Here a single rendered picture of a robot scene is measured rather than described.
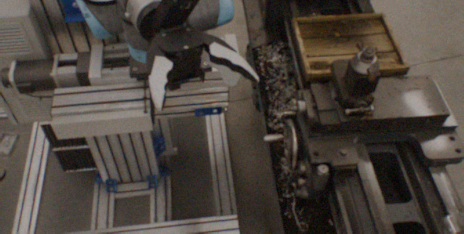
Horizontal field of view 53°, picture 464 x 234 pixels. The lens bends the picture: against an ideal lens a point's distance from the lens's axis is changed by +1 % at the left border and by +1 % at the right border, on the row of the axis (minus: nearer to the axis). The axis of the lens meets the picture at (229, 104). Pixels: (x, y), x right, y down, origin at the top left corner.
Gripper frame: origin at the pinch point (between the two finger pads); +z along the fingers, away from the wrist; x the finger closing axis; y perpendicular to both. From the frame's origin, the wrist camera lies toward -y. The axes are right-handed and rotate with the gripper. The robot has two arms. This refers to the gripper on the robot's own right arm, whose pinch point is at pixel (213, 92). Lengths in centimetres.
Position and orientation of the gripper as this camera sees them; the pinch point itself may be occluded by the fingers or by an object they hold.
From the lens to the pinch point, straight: 62.9
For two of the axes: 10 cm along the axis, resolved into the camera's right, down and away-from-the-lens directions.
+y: -1.2, 6.8, 7.2
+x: -8.8, 2.7, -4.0
